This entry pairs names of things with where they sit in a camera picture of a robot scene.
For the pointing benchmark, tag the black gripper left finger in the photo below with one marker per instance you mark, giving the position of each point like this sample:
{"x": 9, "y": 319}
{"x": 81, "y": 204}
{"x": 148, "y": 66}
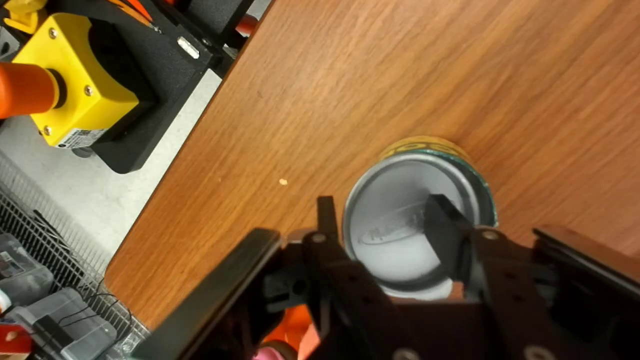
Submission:
{"x": 332, "y": 280}

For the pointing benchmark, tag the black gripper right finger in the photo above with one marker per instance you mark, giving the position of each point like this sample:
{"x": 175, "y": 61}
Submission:
{"x": 492, "y": 280}

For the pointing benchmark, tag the yellow labelled can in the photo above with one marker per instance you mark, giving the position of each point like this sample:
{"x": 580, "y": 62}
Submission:
{"x": 427, "y": 145}

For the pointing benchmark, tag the grey plastic box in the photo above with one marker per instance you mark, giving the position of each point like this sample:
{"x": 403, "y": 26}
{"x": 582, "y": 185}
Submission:
{"x": 66, "y": 327}

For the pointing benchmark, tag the grey vented metal panel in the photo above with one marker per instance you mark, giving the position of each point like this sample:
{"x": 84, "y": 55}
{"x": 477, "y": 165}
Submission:
{"x": 41, "y": 227}

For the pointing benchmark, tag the yellow emergency stop box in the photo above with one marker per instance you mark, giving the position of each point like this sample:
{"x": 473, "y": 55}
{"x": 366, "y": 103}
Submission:
{"x": 81, "y": 72}

